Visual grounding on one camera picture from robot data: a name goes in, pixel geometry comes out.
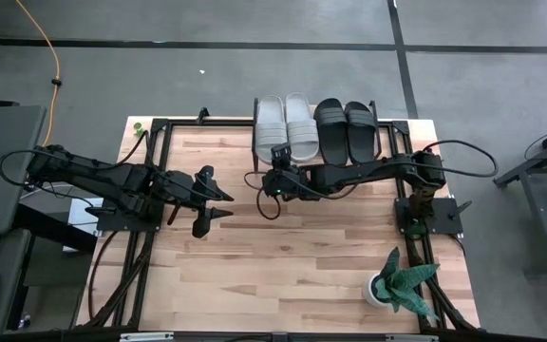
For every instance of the black metal table frame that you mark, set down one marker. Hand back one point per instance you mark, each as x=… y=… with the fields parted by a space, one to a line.
x=188 y=124

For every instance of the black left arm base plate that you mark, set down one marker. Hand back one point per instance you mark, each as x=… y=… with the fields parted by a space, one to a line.
x=126 y=223

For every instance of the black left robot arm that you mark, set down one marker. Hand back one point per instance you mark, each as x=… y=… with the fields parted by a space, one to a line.
x=93 y=173

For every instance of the black stand beside table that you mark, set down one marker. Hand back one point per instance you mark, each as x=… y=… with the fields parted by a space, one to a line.
x=50 y=233

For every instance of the grey slide sandal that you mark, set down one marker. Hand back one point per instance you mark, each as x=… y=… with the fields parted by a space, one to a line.
x=302 y=123
x=271 y=123

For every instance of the green plant in white pot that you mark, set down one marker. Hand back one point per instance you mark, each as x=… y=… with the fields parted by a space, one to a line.
x=397 y=285

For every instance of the white box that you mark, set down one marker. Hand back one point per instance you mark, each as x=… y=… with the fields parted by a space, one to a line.
x=81 y=214

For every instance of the black slide sandal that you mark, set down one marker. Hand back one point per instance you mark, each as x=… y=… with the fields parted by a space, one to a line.
x=361 y=133
x=330 y=133

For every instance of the silver table edge bracket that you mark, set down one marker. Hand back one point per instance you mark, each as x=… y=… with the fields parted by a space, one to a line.
x=145 y=337
x=411 y=338

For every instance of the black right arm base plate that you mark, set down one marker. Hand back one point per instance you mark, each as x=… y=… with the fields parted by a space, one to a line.
x=444 y=216

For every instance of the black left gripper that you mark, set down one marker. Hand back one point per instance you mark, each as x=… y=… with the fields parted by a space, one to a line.
x=183 y=190

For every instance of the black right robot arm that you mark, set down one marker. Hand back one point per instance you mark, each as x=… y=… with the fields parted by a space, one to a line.
x=364 y=173

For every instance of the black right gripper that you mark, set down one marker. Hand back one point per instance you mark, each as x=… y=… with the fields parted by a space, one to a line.
x=288 y=183

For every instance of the small green leaf sprig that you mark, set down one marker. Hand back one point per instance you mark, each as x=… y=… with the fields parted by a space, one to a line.
x=138 y=129

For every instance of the wooden shelf with black legs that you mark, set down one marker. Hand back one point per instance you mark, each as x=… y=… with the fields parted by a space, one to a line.
x=255 y=167

